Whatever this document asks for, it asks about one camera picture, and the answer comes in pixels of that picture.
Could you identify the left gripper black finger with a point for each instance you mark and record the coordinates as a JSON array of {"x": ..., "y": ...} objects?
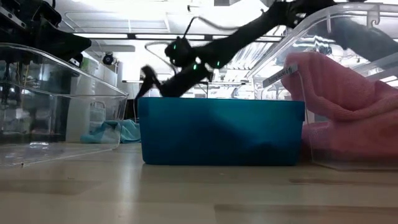
[{"x": 74, "y": 46}]

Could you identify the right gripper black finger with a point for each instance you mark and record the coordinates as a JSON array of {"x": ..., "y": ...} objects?
[{"x": 149, "y": 76}]

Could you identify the teal microfiber towel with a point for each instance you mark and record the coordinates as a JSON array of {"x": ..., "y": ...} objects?
[{"x": 127, "y": 132}]

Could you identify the pink microfiber towel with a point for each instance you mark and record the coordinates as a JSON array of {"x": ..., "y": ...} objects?
[{"x": 348, "y": 102}]

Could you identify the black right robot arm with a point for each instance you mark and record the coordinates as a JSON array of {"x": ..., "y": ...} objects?
[{"x": 242, "y": 34}]

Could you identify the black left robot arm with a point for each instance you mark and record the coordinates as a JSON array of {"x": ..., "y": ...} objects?
[{"x": 21, "y": 18}]

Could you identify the long ceiling light fixture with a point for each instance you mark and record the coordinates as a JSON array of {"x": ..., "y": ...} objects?
[{"x": 155, "y": 36}]

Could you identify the blue plastic bin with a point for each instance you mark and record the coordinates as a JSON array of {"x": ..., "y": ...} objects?
[{"x": 217, "y": 130}]

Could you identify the clear plastic bin with label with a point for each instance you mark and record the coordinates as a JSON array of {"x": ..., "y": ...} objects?
[{"x": 273, "y": 60}]

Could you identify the white printed label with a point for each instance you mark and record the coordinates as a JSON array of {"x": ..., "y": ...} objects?
[{"x": 280, "y": 75}]

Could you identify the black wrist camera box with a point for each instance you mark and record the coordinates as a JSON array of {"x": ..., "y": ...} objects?
[{"x": 179, "y": 51}]

